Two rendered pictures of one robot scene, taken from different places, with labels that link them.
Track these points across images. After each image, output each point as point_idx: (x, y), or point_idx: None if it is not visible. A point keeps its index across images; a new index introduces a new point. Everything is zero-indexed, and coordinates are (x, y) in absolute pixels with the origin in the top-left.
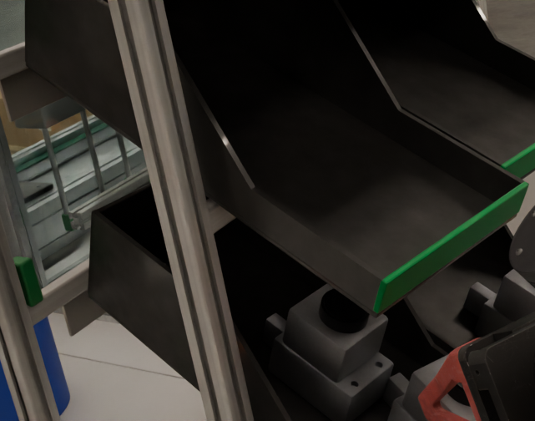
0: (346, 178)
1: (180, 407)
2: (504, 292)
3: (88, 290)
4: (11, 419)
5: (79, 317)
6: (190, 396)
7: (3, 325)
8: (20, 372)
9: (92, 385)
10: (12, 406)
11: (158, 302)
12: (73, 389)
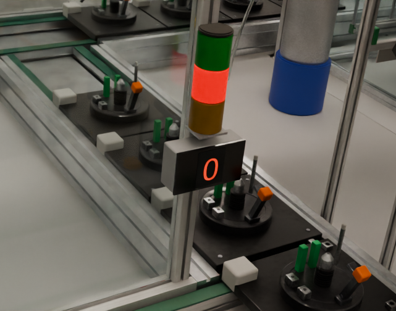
0: None
1: (372, 134)
2: None
3: (393, 47)
4: (295, 104)
5: (382, 57)
6: (379, 131)
7: (361, 46)
8: (358, 65)
9: (333, 108)
10: (299, 99)
11: None
12: (324, 106)
